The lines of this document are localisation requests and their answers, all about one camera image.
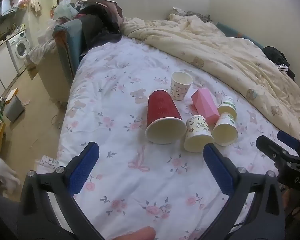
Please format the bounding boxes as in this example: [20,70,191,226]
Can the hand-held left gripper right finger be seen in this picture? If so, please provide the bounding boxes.
[202,142,287,240]

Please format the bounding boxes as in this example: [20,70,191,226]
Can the white plastic bag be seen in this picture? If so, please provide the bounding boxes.
[53,0,78,20]

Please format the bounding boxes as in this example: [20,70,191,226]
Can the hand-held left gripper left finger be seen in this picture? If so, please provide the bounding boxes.
[17,141,108,240]

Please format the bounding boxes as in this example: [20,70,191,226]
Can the blue upholstered chair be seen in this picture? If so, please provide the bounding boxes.
[52,19,87,81]

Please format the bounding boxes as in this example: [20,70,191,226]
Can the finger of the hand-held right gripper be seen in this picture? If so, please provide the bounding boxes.
[277,130,300,158]
[256,135,294,167]

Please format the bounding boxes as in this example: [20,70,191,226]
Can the small bear print paper cup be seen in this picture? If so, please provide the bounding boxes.
[170,71,194,101]
[184,115,215,153]

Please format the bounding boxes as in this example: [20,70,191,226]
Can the cream bear print duvet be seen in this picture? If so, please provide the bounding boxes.
[121,14,300,140]

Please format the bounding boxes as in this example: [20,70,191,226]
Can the black cloth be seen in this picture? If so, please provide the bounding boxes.
[262,46,296,81]

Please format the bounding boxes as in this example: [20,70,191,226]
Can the white kitchen cabinet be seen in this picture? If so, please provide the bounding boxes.
[0,44,18,98]

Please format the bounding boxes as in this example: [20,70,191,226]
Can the hanging pink clothes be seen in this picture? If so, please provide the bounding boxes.
[17,0,42,16]

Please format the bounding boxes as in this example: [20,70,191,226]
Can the pink carton box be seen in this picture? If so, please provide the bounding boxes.
[191,88,220,123]

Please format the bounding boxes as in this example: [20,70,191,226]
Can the white fluffy bundle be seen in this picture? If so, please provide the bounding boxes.
[0,155,21,198]

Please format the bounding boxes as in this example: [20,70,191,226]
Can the person's left hand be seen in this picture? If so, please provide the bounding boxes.
[107,226,156,240]

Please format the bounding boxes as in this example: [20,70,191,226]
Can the small green print paper cup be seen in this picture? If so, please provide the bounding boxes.
[212,112,239,147]
[217,96,238,120]

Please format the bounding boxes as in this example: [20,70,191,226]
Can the patterned paper scrap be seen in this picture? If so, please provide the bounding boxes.
[39,155,59,168]

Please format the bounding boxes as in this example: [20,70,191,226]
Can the pile of dark clothes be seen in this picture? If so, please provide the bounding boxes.
[75,0,124,53]

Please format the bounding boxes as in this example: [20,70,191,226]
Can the white washing machine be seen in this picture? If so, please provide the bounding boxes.
[6,30,32,76]

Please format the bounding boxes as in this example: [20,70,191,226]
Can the large red paper cup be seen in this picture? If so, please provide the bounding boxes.
[145,89,187,145]

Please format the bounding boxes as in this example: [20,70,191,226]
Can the grey waste bin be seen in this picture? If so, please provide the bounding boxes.
[5,95,26,123]

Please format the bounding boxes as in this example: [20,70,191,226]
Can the teal pillow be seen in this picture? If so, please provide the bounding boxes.
[216,22,265,51]

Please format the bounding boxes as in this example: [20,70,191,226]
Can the grey crumpled cloth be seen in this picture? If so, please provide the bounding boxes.
[186,11,212,23]

